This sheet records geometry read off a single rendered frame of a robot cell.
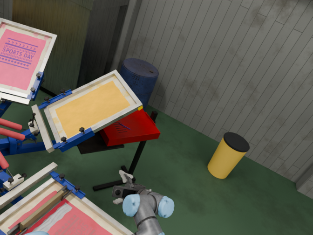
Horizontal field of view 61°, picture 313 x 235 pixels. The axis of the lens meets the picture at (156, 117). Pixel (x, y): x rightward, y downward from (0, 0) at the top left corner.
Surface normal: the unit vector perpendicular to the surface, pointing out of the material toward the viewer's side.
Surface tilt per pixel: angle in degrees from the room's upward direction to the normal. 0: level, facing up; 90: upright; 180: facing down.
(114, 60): 90
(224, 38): 90
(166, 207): 54
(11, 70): 32
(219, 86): 90
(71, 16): 90
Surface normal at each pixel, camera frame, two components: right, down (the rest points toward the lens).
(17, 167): 0.33, -0.77
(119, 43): -0.36, 0.43
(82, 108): -0.15, -0.62
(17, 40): 0.29, -0.35
